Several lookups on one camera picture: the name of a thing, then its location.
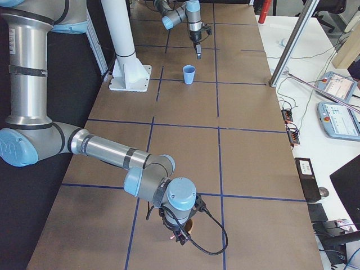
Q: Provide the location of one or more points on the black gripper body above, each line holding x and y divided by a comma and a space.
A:
180, 238
195, 36

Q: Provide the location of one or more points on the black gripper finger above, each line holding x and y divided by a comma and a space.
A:
198, 50
180, 238

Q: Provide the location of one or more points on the blue paper cup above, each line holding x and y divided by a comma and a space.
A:
188, 74

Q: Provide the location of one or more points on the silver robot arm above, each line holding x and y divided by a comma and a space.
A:
189, 12
32, 136

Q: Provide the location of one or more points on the brown cylindrical cup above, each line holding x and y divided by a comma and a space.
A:
189, 226

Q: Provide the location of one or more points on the white paper cup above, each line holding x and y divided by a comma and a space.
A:
283, 42

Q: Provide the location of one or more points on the red cylinder bottle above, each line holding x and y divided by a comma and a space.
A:
264, 12

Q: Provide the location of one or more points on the reacher grabber stick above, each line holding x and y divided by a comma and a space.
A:
329, 96

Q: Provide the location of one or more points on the orange black connector board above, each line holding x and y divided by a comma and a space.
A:
287, 115

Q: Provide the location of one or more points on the black power adapter box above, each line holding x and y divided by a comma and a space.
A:
307, 179

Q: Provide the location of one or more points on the upper teach pendant tablet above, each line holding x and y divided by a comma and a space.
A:
337, 85

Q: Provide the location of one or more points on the teach pendant tablet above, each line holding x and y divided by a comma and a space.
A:
337, 85
338, 121

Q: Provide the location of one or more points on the lower teach pendant tablet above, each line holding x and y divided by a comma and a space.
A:
338, 121

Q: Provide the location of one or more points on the black laptop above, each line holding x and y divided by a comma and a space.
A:
346, 184

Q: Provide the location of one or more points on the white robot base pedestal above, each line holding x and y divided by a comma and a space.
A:
129, 74

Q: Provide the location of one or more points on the aluminium frame post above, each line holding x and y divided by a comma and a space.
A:
298, 29

